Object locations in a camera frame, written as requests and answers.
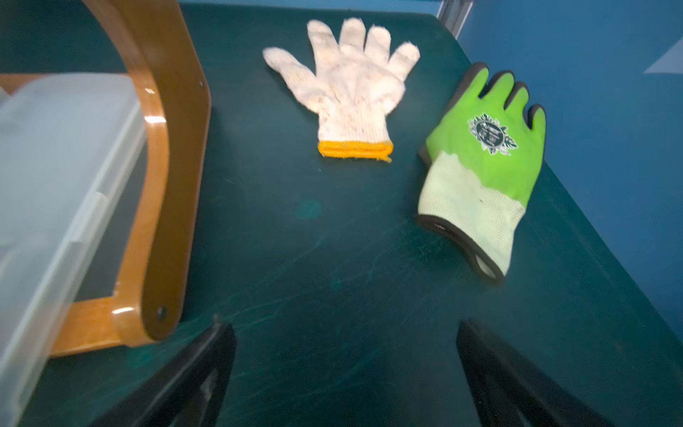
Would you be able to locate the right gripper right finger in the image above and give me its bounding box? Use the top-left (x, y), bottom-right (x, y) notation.
top-left (456, 318), bottom-right (613, 426)

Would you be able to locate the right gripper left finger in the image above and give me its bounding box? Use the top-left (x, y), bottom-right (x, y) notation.
top-left (91, 320), bottom-right (237, 426)

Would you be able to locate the clear pencil case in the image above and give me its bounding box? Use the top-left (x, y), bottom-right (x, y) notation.
top-left (1, 73), bottom-right (147, 426)

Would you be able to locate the orange three-tier shelf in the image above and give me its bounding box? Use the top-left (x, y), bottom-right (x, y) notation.
top-left (50, 1), bottom-right (212, 358)

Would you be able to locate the green white work glove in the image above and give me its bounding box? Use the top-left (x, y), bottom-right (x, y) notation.
top-left (416, 62), bottom-right (547, 284)

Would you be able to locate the white knit glove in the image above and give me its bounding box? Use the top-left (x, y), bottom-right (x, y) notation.
top-left (263, 18), bottom-right (421, 162)

